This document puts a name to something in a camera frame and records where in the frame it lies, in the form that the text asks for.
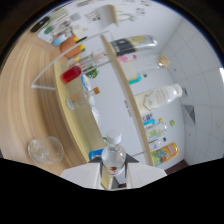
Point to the small clear bottle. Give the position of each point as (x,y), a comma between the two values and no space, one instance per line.
(158,143)

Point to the blue liquid bottle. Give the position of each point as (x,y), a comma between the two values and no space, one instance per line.
(95,155)

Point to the white-framed wooden shelf rack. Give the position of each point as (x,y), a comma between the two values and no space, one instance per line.
(80,126)

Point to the large white milk bottle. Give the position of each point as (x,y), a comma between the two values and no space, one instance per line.
(156,98)

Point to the orange pot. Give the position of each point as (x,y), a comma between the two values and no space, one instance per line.
(70,46)

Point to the clear drinking glass with ice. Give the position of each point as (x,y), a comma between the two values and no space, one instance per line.
(45,150)

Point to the red liquid glass bottle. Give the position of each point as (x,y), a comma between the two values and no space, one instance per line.
(70,75)

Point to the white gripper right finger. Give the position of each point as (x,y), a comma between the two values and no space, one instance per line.
(145,174)

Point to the glass jar with cork lid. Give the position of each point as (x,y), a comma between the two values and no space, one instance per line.
(155,63)

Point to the small pink bottle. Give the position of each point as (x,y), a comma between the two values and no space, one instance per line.
(126,59)

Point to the clear bottle with red label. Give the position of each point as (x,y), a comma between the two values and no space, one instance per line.
(113,156)

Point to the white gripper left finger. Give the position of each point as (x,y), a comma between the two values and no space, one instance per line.
(83,175)

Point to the red and white can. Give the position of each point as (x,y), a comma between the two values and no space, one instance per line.
(148,117)

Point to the black handbag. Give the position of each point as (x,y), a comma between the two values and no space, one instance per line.
(40,24)

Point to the green plant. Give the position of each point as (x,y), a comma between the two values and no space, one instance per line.
(92,73)

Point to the light blue cup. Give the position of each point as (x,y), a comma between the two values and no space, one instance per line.
(60,40)

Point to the wooden wall shelf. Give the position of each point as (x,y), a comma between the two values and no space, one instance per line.
(110,15)

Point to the small blue bottle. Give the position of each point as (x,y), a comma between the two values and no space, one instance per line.
(150,123)

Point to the black and yellow bag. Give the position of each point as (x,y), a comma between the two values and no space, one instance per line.
(131,45)

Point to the clear bottle with orange cap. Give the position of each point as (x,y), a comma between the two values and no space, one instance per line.
(78,99)

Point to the teal liquid bottle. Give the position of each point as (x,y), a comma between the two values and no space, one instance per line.
(136,79)

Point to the clear bottle with green label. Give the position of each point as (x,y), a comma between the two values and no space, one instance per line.
(156,131)

